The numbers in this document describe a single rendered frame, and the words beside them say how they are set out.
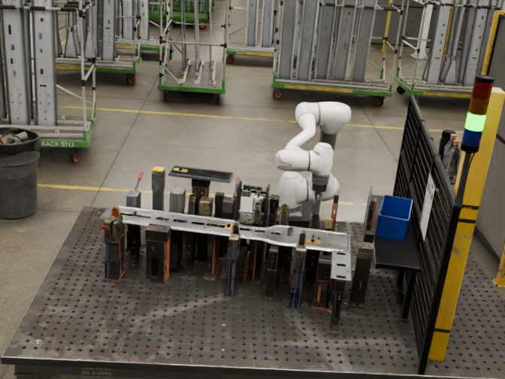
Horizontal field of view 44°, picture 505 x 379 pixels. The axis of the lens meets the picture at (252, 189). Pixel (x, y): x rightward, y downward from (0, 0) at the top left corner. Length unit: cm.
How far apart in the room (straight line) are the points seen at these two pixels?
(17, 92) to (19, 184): 184
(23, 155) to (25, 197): 41
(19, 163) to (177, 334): 295
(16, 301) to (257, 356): 223
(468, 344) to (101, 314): 183
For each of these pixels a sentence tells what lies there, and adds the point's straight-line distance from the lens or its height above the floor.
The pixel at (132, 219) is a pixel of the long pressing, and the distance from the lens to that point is 354.
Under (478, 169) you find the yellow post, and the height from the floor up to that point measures 167.
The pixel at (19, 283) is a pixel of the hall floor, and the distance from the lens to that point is 496.
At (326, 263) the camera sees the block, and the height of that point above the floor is 98.
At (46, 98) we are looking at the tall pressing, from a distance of 733.
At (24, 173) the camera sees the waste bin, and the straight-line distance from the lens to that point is 576.
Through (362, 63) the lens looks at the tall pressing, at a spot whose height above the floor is 60.
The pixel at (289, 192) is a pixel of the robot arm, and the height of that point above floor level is 99.
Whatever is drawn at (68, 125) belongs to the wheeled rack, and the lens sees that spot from 752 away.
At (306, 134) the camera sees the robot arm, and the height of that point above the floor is 152.
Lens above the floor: 254
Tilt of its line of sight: 23 degrees down
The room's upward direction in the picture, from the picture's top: 5 degrees clockwise
